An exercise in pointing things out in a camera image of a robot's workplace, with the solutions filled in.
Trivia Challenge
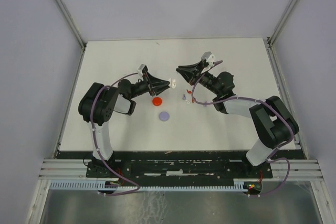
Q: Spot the left aluminium frame post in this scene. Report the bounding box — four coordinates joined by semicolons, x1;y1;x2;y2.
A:
54;0;86;48

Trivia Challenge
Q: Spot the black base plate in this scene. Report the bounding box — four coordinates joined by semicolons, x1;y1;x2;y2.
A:
86;151;274;183

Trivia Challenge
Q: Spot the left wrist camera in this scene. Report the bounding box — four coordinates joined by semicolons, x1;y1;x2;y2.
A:
137;64;148;76

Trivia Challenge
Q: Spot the aluminium frame post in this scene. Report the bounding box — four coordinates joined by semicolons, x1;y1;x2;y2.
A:
267;0;300;47
54;0;86;48

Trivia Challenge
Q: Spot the orange round charging case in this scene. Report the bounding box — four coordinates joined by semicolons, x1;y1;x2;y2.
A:
152;97;162;106

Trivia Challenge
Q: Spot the white slotted cable duct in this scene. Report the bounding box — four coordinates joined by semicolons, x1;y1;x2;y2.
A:
49;179;249;190

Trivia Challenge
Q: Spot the right aluminium frame post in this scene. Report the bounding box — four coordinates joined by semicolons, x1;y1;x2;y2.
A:
267;0;300;47

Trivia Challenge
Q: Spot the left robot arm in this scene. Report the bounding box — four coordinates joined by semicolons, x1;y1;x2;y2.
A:
78;69;176;177

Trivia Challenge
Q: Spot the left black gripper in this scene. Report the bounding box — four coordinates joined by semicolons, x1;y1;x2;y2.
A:
130;72;171;99

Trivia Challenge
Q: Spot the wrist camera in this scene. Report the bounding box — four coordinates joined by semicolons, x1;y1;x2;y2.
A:
201;51;215;67
137;64;148;76

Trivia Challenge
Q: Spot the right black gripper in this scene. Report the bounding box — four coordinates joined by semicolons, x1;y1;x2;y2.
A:
176;60;221;96

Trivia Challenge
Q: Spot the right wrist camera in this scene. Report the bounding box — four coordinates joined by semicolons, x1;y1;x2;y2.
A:
201;51;215;67

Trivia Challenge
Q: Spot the purple round charging case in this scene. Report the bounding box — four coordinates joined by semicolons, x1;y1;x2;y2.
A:
159;111;170;122

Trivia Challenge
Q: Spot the white round charging case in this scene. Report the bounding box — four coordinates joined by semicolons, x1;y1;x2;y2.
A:
169;79;176;89

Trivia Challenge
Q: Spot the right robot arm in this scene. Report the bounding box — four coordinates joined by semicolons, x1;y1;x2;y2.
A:
176;60;299;177

